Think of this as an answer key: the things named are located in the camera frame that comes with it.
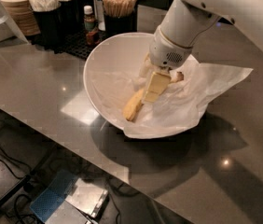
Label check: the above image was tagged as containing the small brown sauce bottle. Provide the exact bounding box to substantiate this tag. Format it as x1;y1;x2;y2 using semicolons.
84;5;100;46

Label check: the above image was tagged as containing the blue perforated box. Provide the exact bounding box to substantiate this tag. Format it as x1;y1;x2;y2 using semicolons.
30;170;77;223

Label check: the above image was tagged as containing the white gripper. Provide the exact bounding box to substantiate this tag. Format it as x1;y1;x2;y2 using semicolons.
139;27;192;103

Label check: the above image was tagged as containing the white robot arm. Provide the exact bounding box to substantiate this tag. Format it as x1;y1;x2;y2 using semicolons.
141;0;263;103

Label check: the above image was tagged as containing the white bowl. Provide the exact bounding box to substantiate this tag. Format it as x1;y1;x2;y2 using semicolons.
82;32;208;139

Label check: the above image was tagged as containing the black cup of wooden sticks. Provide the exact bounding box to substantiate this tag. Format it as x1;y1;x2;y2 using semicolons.
102;0;137;36

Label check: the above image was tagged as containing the silver metal box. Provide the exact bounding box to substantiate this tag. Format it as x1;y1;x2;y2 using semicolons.
65;178;108;218

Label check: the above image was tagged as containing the black cup of wrapped straws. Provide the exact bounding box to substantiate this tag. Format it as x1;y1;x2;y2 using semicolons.
29;0;62;48

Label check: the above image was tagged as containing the stack of brown paper cups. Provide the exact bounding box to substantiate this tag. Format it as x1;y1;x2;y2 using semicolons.
0;0;40;36

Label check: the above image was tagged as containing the yellow banana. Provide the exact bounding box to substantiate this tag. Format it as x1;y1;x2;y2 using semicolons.
122;72;184;121

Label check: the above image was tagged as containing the white crinkled paper liner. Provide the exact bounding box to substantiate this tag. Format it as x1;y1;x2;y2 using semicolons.
85;57;252;139

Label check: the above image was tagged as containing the black floor cable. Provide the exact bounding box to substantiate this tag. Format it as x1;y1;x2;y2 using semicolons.
0;128;33;180

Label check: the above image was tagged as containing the black rubber mesh mat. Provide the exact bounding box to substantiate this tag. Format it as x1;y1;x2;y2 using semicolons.
31;31;96;60

